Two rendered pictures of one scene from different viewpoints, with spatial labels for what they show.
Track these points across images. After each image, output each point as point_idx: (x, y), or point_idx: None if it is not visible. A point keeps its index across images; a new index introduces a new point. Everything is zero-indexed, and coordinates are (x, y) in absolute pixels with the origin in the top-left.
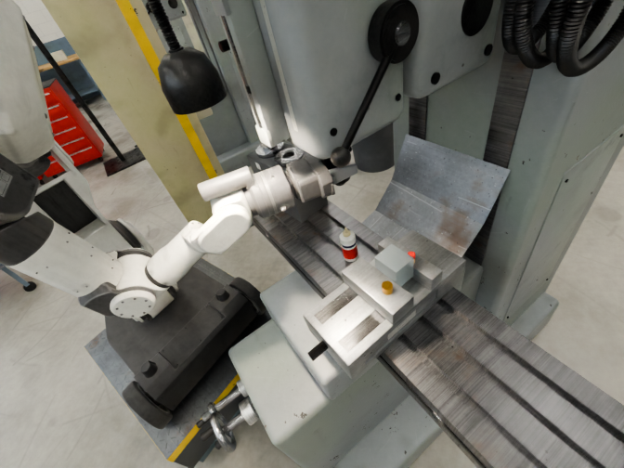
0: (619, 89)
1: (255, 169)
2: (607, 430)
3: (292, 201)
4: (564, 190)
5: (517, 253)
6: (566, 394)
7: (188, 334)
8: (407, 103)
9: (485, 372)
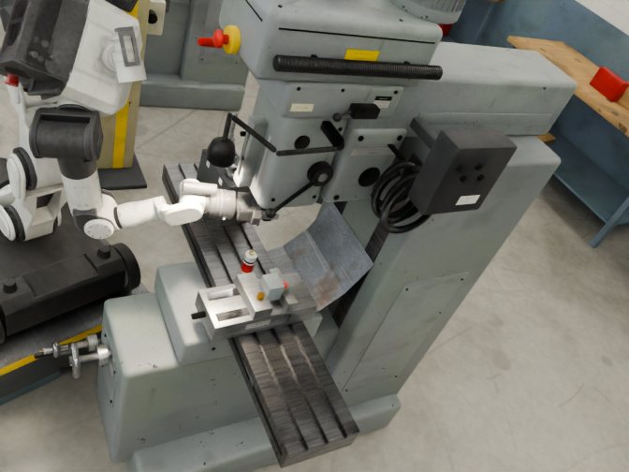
0: (450, 248)
1: (203, 164)
2: (332, 414)
3: (231, 216)
4: (405, 296)
5: (361, 326)
6: (325, 393)
7: (55, 273)
8: None
9: (290, 370)
